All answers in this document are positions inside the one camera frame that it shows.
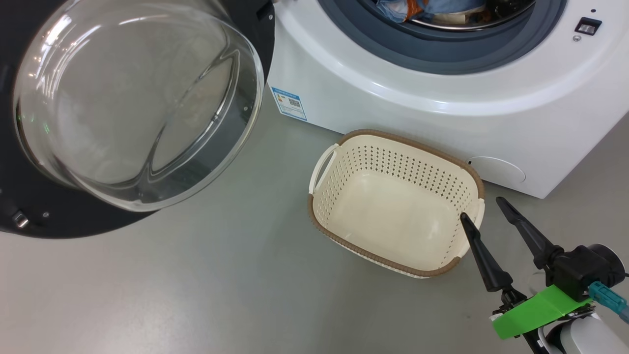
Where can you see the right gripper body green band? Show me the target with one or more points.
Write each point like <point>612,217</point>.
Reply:
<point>530,314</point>

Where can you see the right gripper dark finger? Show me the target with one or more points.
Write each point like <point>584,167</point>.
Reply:
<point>489,268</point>
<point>538,246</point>

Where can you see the small blue and white garment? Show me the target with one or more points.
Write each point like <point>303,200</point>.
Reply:
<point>452,7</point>

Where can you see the black round glass washer door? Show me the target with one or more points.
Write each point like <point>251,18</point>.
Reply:
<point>132,108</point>

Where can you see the cream perforated laundry basket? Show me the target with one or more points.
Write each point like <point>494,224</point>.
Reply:
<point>393,216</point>

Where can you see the white front-load washing machine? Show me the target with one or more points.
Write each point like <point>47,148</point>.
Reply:
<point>442,118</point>

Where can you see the grey rubber door gasket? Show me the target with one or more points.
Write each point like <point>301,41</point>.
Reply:
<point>442,51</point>

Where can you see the black door latch socket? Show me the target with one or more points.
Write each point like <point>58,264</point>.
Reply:
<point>588,26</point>

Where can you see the round white filter cover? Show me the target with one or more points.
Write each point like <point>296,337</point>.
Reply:
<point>499,171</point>

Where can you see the steel washer drum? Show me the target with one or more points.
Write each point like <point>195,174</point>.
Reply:
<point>511,14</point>

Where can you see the blue energy label sticker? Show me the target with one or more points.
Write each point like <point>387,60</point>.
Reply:
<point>289,103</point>

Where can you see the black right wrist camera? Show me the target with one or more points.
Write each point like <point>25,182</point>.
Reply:
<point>582,270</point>

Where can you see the teal right camera connector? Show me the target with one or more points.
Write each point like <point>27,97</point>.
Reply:
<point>607,295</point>

